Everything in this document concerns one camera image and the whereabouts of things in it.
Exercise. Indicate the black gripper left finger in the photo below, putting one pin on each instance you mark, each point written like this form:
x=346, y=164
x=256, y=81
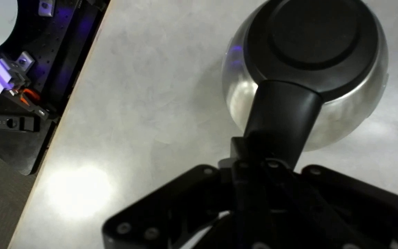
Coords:
x=194, y=198

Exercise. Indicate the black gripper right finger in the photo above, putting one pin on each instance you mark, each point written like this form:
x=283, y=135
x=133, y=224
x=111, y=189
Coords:
x=346, y=207

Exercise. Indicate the stainless steel electric kettle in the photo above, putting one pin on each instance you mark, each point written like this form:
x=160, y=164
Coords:
x=314, y=50

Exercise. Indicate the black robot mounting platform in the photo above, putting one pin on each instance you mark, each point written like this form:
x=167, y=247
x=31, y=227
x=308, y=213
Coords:
x=65, y=55

